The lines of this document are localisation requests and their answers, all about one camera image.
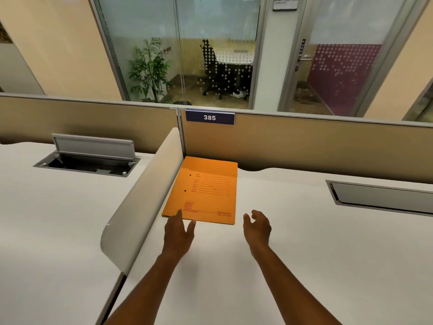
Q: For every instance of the white floor power box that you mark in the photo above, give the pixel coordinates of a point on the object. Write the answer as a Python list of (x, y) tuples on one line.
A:
[(238, 94)]

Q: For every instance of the person's left hand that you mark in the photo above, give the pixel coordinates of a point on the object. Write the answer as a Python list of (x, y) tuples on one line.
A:
[(176, 236)]

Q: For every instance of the glass office wall panel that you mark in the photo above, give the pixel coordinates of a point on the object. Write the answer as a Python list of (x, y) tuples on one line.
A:
[(176, 47)]

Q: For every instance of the person's left forearm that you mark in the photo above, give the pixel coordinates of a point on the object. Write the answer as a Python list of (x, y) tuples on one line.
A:
[(152, 287)]

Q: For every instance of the room sign plate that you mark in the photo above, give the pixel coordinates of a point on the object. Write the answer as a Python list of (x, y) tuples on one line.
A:
[(285, 2)]

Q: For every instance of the blue desk number plate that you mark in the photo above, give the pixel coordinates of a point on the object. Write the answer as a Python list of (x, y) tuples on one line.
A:
[(210, 117)]

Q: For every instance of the person's right forearm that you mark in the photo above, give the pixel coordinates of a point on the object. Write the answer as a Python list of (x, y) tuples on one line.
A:
[(291, 284)]

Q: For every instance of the beige cubicle partition panel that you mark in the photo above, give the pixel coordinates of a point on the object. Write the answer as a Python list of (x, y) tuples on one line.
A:
[(304, 142)]

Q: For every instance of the person's right thumb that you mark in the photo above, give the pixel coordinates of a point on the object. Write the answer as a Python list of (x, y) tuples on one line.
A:
[(247, 221)]

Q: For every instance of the green potted plant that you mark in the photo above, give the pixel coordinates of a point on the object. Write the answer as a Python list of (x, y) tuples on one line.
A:
[(150, 69)]

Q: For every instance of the white curved desk divider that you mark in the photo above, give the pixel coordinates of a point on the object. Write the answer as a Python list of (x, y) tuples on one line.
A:
[(142, 199)]

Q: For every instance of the white round meeting table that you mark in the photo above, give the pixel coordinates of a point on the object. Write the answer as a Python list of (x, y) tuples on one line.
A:
[(236, 57)]

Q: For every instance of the orange paper file folder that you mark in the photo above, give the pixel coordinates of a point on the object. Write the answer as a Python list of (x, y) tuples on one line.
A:
[(204, 189)]

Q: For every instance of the glass office door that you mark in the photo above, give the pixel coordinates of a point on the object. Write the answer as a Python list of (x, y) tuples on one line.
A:
[(338, 54)]

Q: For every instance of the person's right hand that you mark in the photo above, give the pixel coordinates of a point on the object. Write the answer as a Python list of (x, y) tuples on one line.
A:
[(259, 230)]

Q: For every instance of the black office chair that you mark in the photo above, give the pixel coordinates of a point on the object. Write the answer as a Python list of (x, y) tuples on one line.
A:
[(216, 69)]

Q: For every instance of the person's left thumb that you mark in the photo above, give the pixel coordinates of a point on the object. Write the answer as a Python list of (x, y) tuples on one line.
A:
[(191, 227)]

